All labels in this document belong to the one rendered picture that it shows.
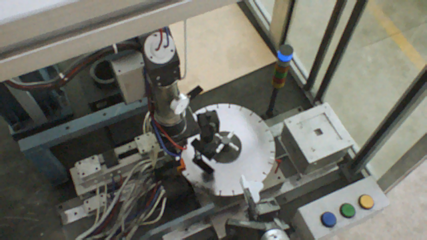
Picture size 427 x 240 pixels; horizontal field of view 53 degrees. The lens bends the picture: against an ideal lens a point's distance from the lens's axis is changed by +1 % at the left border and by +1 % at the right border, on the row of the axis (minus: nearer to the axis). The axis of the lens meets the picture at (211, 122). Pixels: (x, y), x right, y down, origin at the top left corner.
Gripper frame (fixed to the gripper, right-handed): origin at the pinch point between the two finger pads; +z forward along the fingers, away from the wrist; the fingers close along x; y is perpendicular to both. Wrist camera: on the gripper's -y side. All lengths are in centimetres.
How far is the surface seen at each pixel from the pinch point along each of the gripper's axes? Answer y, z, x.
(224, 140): -0.1, 14.4, 11.4
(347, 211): 31.7, -5.2, -13.2
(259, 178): 7.6, 6.3, -0.5
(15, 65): -28, -73, 74
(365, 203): 38.5, -4.5, -12.7
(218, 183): -5.2, 8.0, 0.6
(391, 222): 88, 50, -85
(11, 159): -75, 50, 4
